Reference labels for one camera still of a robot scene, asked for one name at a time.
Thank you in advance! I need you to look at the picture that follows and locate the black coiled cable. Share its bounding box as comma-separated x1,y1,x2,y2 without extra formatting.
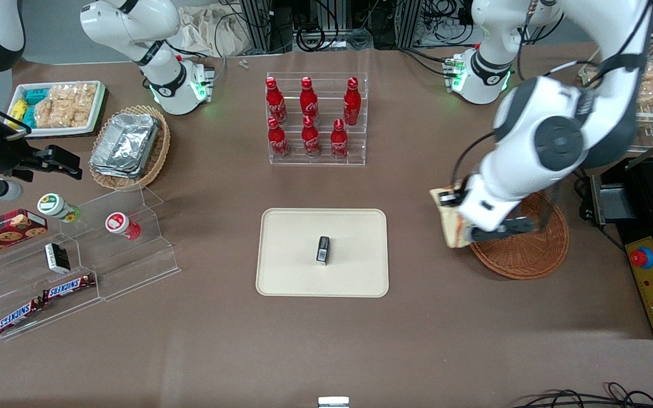
295,23,327,53

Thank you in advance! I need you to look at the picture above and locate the brown snickers bar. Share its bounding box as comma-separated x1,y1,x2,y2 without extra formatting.
0,297,45,335
42,274,96,301

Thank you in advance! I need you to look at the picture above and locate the black floor cable bundle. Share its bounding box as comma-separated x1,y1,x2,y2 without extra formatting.
511,382,653,408

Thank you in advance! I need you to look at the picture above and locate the triangular sandwich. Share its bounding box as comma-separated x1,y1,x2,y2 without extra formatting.
429,186,476,249

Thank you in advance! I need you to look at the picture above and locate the beige cloth bag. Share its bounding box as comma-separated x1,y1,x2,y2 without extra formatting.
181,5,251,57

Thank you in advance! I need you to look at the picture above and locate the aluminium foil container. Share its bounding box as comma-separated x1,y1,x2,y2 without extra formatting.
90,161,145,180
91,113,160,173

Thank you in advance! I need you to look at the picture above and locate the clear acrylic bottle rack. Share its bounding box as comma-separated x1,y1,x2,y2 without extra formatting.
266,72,370,167

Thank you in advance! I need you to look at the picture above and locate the round brown wicker basket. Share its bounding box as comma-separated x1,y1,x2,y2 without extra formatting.
468,190,570,280

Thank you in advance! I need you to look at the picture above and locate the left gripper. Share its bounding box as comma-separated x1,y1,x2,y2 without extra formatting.
438,173,527,243

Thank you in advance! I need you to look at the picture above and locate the white rectangular snack tray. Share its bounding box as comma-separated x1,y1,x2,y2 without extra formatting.
6,80,107,138

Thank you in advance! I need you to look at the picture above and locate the black base board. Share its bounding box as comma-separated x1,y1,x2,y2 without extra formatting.
590,158,653,341

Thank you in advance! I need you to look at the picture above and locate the black and white small box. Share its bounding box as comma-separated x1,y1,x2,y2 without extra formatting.
44,243,71,274

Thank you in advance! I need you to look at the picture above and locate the red lid cup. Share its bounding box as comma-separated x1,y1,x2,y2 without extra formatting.
105,212,142,240

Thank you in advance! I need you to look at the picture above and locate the red cola bottle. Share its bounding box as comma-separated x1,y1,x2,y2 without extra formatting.
302,116,321,158
344,77,362,126
265,77,287,125
268,117,290,159
330,119,349,159
300,76,319,122

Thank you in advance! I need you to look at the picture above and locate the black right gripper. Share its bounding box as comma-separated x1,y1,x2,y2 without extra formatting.
0,124,84,182

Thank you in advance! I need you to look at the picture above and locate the beige rectangular tray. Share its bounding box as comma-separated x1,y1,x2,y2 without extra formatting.
256,208,389,298

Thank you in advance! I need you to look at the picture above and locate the clear acrylic step display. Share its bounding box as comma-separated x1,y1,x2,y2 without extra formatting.
0,186,181,342

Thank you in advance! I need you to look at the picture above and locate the clear rice cracker pack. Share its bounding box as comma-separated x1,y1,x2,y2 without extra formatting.
57,83,98,128
34,93,62,129

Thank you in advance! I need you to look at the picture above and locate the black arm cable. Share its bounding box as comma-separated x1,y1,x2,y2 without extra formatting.
453,131,501,189

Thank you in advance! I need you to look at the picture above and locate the green lid cup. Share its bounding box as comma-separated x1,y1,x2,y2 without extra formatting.
37,193,81,223

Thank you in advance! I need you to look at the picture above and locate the red cookie box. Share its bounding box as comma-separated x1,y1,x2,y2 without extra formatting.
0,209,48,262

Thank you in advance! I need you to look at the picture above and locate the oval light wicker basket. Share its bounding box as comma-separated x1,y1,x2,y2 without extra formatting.
88,105,171,192

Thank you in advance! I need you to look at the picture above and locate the grey metal box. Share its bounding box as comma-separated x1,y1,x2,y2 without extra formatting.
577,175,634,226

